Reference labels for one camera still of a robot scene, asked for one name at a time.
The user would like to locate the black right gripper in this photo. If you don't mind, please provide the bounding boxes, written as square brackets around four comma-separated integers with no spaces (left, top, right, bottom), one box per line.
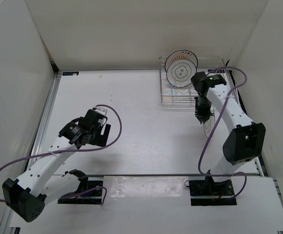
[194,96,214,124]

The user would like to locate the white plate green flower outline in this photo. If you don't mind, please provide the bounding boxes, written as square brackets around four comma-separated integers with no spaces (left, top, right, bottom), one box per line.
[203,115,216,138]

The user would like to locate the white plate dark flower outline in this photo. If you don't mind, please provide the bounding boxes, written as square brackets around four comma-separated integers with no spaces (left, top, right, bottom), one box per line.
[166,59,197,88]

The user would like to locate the white plate orange sunburst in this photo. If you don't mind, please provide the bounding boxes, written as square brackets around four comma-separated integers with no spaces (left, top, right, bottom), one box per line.
[164,49,199,71]

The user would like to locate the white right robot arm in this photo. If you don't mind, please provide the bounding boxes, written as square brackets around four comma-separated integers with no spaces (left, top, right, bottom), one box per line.
[87,70,254,176]

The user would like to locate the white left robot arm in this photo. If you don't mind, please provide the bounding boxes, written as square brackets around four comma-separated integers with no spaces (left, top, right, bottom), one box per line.
[2,107,111,222]

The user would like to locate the clear acrylic dish rack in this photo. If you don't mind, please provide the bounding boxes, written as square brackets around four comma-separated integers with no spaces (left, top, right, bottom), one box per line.
[158,56,234,109]

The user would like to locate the small label sticker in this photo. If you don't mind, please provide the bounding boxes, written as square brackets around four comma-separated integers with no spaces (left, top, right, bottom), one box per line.
[62,72,79,76]

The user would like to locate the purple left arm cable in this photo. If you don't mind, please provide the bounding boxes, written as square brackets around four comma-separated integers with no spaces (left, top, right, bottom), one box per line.
[0,104,122,206]

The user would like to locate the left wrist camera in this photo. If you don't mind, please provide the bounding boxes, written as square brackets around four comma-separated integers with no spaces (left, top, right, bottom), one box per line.
[93,106,108,124]

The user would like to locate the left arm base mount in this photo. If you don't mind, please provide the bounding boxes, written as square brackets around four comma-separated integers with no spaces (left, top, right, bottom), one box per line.
[57,176,108,205]

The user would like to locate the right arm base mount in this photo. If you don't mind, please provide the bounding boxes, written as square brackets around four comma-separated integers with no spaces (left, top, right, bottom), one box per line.
[184,179,237,206]

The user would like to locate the aluminium table edge rail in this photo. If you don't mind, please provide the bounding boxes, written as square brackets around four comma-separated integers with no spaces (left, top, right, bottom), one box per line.
[0,72,61,234]

